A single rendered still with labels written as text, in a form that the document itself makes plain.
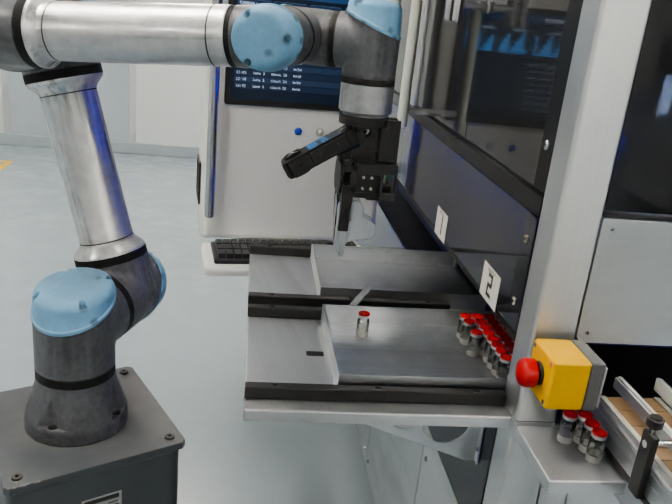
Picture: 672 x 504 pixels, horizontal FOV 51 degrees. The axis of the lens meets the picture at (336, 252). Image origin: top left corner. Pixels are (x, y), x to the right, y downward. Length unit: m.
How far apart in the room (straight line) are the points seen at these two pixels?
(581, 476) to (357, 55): 0.63
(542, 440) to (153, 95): 5.77
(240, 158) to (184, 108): 4.64
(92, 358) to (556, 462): 0.67
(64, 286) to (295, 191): 0.98
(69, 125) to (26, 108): 5.65
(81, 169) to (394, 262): 0.80
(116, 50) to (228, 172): 1.00
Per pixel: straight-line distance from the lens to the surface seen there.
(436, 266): 1.67
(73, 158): 1.15
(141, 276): 1.18
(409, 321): 1.35
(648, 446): 0.98
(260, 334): 1.26
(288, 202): 1.96
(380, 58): 0.97
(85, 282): 1.10
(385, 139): 1.01
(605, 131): 0.98
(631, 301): 1.08
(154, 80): 6.54
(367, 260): 1.65
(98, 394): 1.12
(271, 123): 1.90
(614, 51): 0.97
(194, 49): 0.90
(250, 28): 0.85
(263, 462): 2.43
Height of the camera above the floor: 1.44
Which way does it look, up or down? 19 degrees down
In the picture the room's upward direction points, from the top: 6 degrees clockwise
